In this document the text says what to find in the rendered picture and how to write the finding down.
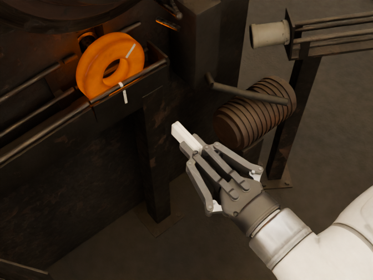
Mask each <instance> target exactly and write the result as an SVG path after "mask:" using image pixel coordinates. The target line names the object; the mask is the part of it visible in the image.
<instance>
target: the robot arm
mask: <svg viewBox="0 0 373 280"><path fill-rule="evenodd" d="M172 135H173V136H174V137H175V138H176V139H177V140H178V142H179V143H180V146H179V148H180V150H181V151H182V152H183V153H184V154H185V155H186V156H187V158H188V159H189V160H188V161H187V163H186V172H187V174H188V176H189V178H190V180H191V182H192V184H193V185H194V187H195V189H196V191H197V193H198V195H199V196H200V198H201V200H202V202H203V203H204V209H205V215H206V216H208V217H210V216H211V215H212V214H215V213H222V214H223V215H224V216H226V217H228V218H230V219H231V220H232V221H233V222H234V223H235V225H236V226H237V227H238V228H239V229H240V230H241V231H242V232H243V233H244V234H245V235H246V237H249V238H251V237H252V239H251V240H250V242H249V246H250V248H251V249H252V250H253V251H254V252H255V253H256V254H257V255H258V256H259V258H260V259H261V260H262V261H263V262H264V263H265V264H266V266H267V267H268V268H269V269H270V270H271V271H272V272H273V274H274V275H275V276H276V278H277V279H278V280H373V186H371V187H370V188H368V189H367V190H366V191H365V192H363V193H362V194H361V195H359V196H358V197H357V198H356V199H355V200H354V201H352V202H351V203H350V204H349V205H348V206H347V207H346V208H345V209H344V210H343V211H342V212H341V213H340V215H339V216H338V218H337V219H336V220H335V222H334V223H333V224H332V225H331V226H329V227H328V228H327V229H326V230H324V231H322V232H321V233H319V234H318V235H316V234H315V233H314V232H313V231H312V230H311V229H310V228H309V227H308V226H307V225H306V224H305V223H304V222H303V221H302V220H301V219H300V218H299V217H298V216H297V215H296V214H295V213H294V212H293V211H292V210H291V209H289V208H284V209H282V210H281V211H280V209H281V207H280V204H278V202H277V201H276V200H275V199H273V197H272V196H271V195H270V194H269V193H268V192H266V191H264V189H263V187H262V184H261V183H260V177H261V175H262V172H263V170H264V169H263V167H261V166H258V165H255V164H251V163H250V162H248V161H247V160H245V159H244V158H242V157H241V156H239V155H237V154H236V153H234V152H233V151H231V150H230V149H228V148H226V147H225V146H224V145H222V144H221V143H219V142H214V144H211V145H208V144H206V143H205V142H204V141H203V140H202V139H201V138H200V137H199V136H198V135H197V134H193V135H191V134H190V133H189V132H188V131H187V130H186V129H185V128H184V127H183V126H182V125H181V124H180V123H179V122H178V121H177V122H175V123H174V124H172ZM201 154H202V157H201ZM203 157H204V158H205V159H206V160H207V161H208V162H209V163H210V164H211V165H212V166H213V167H214V168H215V169H216V170H217V171H218V172H219V174H220V175H221V176H222V177H223V178H221V177H220V176H219V175H218V174H217V173H216V171H214V170H213V169H212V168H211V166H210V165H208V164H207V163H206V161H205V160H204V159H203ZM225 162H226V163H228V164H230V165H231V166H233V167H234V168H236V169H237V170H239V171H240V172H241V173H243V174H245V175H247V176H248V177H249V178H245V177H241V176H240V175H239V174H238V173H237V172H236V171H235V170H232V169H231V168H230V167H229V166H228V165H227V164H226V163H225ZM199 172H200V173H201V174H202V175H203V176H204V178H205V179H206V180H207V181H208V182H209V183H210V184H211V185H212V186H213V187H214V188H215V190H216V192H217V193H218V194H219V198H220V205H218V203H217V201H216V200H213V199H212V196H211V194H210V192H209V190H208V188H207V186H206V185H205V183H204V181H203V179H202V177H201V176H200V174H199Z"/></svg>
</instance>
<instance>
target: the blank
mask: <svg viewBox="0 0 373 280"><path fill-rule="evenodd" d="M116 59H120V62H119V66H118V68H117V69H116V71H115V72H114V73H113V74H112V75H111V76H109V77H107V78H103V73H104V71H105V69H106V68H107V66H108V65H109V64H110V63H112V62H113V61H114V60H116ZM144 61H145V56H144V51H143V48H142V46H141V45H140V44H139V43H138V42H137V41H136V40H135V39H133V38H132V37H131V36H130V35H128V34H126V33H122V32H113V33H108V34H106V35H103V36H101V37H100V38H98V39H97V40H95V41H94V42H93V43H92V44H91V45H90V46H89V47H88V48H87V49H86V50H85V52H84V53H83V55H82V56H81V58H80V60H79V63H78V65H77V70H76V81H77V85H78V88H79V89H80V90H81V92H83V93H84V94H85V95H86V96H87V97H88V98H89V99H91V98H93V97H94V96H96V95H98V94H100V93H102V92H104V91H105V90H107V89H109V88H110V87H112V86H114V85H116V84H118V83H119V82H121V81H123V80H125V79H127V78H128V77H130V76H132V75H134V74H136V73H137V72H139V71H141V70H142V69H143V67H144Z"/></svg>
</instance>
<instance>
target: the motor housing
mask: <svg viewBox="0 0 373 280"><path fill-rule="evenodd" d="M246 90H248V91H252V92H258V93H263V94H268V95H272V96H280V97H284V98H288V99H289V100H290V103H289V105H288V106H282V105H278V104H273V103H268V102H263V101H257V100H254V99H248V98H244V97H240V96H235V97H234V98H232V99H231V100H229V101H227V102H226V103H224V104H223V105H222V106H220V107H218V109H217V110H216V111H215V112H214V114H213V128H214V131H215V133H216V135H217V136H218V138H219V143H221V144H222V145H224V146H225V147H226V148H228V149H230V150H231V151H233V152H234V153H236V154H237V155H239V156H241V157H242V158H244V159H245V160H247V161H248V162H250V163H251V164H255V165H258V161H259V157H260V152H261V148H262V145H263V140H264V138H263V136H264V135H265V134H267V133H268V132H269V131H271V130H272V129H273V128H275V127H276V126H277V125H279V124H280V123H281V122H283V121H284V120H286V119H287V118H289V117H290V116H291V115H292V113H293V112H294V111H295V109H296V95H295V92H294V90H293V88H292V87H291V85H289V83H288V82H287V81H286V80H284V79H282V78H280V77H278V76H268V77H264V78H263V79H261V80H260V81H258V82H257V83H255V84H254V85H252V86H251V87H249V88H247V89H246ZM225 163H226V162H225ZM226 164H227V165H228V166H229V167H230V168H231V169H232V170H235V171H236V172H237V173H238V174H239V175H240V176H241V177H245V178H249V177H248V176H247V175H245V174H243V173H241V172H240V171H239V170H237V169H236V168H234V167H233V166H231V165H230V164H228V163H226ZM213 200H216V201H217V203H218V205H220V198H219V194H218V193H217V192H216V190H215V188H214V192H213Z"/></svg>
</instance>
